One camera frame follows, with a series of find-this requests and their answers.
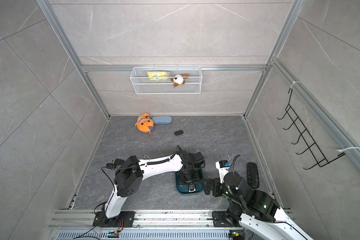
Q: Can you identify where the teal storage box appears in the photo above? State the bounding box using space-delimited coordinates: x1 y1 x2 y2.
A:
175 172 203 195

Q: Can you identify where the BMW key silver black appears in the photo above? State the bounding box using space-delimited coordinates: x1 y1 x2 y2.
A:
189 183 196 193

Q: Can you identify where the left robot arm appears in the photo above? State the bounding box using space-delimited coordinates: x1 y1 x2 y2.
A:
102 146 206 219

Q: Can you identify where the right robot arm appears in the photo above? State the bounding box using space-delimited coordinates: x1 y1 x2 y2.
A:
202 172 312 240

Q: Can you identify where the black key far centre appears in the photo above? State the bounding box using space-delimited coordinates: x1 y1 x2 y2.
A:
174 130 184 136

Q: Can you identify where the black oblong object right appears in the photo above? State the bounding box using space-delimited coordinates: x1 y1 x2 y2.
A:
247 162 260 189

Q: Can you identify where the light blue glasses case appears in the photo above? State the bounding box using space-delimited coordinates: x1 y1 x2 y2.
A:
152 116 173 124

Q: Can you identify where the orange plush toy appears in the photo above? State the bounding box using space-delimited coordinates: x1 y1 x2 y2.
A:
135 113 154 133

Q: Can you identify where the brown white plush dog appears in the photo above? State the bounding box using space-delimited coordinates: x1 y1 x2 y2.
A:
171 74 189 88

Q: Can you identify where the yellow plush in basket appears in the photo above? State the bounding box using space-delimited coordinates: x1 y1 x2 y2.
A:
147 71 171 81

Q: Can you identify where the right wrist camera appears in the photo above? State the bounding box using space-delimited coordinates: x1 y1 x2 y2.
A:
216 160 230 184

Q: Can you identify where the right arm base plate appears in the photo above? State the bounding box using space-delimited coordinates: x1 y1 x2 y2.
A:
212 211 240 228

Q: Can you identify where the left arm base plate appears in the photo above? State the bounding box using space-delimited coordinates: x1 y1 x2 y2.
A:
93 211 136 228

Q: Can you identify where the white wire basket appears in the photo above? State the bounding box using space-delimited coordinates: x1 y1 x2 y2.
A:
130 66 203 95

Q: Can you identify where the black wall hook rack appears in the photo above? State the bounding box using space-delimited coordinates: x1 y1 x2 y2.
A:
277 89 346 171

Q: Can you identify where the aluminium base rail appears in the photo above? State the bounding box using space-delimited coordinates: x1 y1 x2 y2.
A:
47 209 299 240

